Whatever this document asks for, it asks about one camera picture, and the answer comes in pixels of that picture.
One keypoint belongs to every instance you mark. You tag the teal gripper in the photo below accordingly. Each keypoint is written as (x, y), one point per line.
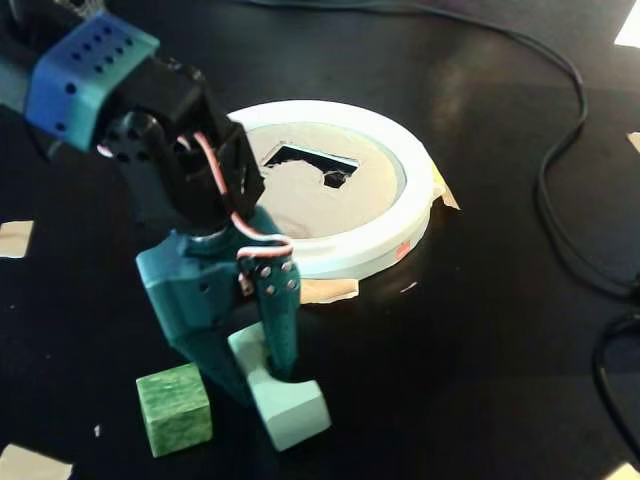
(192, 290)

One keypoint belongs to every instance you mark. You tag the light green U shape block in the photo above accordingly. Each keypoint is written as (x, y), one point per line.
(295, 410)

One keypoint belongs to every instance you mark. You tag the blue and black robot arm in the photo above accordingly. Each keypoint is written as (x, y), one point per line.
(85, 85)

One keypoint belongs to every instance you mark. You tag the beige tape strip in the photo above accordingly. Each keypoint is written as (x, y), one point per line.
(447, 197)
(325, 291)

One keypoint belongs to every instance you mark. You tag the green wooden cube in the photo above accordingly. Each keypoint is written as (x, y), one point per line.
(175, 410)

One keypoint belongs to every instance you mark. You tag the white round container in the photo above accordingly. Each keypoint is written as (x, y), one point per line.
(412, 200)

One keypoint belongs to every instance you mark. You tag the black foam mat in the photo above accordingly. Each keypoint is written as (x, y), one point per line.
(475, 375)

